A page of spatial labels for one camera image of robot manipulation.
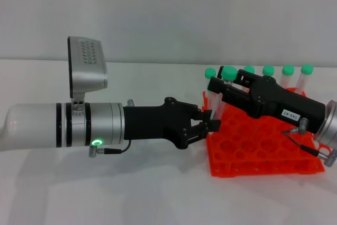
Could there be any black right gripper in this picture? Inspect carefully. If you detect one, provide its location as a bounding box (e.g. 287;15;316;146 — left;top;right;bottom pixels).
207;69;327;135

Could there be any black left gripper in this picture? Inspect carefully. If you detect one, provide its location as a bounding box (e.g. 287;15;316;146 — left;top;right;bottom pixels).
123;97;222;150

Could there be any orange test tube rack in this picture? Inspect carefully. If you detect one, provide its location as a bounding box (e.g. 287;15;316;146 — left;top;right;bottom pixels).
201;87;327;179

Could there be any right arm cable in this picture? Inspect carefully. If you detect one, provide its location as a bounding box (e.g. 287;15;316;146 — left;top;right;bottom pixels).
281;118;337;168

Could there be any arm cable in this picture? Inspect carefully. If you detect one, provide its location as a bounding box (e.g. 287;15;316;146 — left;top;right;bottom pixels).
88;139;132;158
281;118;337;168

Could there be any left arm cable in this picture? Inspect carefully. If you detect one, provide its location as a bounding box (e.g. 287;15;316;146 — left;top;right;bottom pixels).
88;139;132;158

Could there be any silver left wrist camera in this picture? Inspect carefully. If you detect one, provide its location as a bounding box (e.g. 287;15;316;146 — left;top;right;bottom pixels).
67;36;109;104

